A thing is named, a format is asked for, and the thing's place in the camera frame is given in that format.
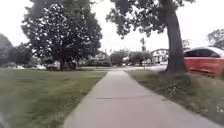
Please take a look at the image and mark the row of bushes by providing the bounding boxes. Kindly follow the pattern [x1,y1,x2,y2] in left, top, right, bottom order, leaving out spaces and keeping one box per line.
[83,49,153,68]

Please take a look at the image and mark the grey asphalt road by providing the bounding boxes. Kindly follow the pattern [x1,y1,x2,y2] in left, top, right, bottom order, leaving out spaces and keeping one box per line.
[79,65,168,72]

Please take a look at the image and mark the street sign on pole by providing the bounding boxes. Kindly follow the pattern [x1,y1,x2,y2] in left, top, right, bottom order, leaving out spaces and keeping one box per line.
[139,37,147,70]

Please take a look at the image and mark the grey concrete sidewalk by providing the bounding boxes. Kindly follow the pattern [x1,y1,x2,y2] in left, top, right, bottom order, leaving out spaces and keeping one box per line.
[62,69,224,128]

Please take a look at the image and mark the white building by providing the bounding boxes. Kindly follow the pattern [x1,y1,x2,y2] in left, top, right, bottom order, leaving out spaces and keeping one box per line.
[150,48,170,65]

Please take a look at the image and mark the large round-crowned tree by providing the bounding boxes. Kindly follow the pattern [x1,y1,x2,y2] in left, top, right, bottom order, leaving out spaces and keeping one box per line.
[20,0,104,70]

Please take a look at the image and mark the tall tree with thick trunk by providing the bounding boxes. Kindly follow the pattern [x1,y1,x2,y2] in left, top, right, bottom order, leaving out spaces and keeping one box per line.
[105,0,197,74]

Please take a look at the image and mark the grass verge strip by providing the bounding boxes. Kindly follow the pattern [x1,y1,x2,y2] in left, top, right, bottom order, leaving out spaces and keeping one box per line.
[126,69,224,126]

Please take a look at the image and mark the wide grass lawn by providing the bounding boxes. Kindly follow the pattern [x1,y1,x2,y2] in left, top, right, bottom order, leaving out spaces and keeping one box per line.
[0,68,108,128]

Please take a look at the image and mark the red car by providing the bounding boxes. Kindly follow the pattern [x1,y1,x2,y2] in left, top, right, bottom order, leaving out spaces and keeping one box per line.
[182,46,224,78]

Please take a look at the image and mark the group of dark trees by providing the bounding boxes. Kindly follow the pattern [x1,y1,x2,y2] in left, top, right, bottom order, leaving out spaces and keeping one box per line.
[0,33,34,68]

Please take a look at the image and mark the trees beyond road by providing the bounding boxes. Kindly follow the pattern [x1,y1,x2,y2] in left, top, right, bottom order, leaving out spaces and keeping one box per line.
[181,28,224,51]

